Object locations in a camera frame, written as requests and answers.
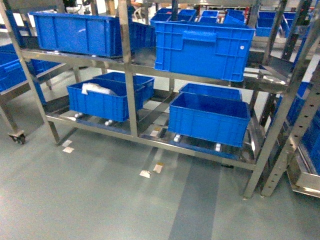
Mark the stainless steel shelf rack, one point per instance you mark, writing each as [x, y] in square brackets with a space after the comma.
[283, 143]

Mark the blue bin behind lower left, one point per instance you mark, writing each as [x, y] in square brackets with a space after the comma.
[146, 81]

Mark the blue bin behind lower right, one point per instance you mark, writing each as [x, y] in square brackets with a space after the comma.
[213, 91]

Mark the white plastic bag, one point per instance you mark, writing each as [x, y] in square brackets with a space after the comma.
[94, 87]

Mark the large blue crate upper right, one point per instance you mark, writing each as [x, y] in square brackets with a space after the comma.
[210, 50]

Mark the long blue bin upper left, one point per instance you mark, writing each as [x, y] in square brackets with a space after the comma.
[80, 34]

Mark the steel cart with wheels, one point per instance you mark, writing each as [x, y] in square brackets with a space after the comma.
[16, 134]

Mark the blue bin on cart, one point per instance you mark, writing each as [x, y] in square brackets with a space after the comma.
[11, 71]

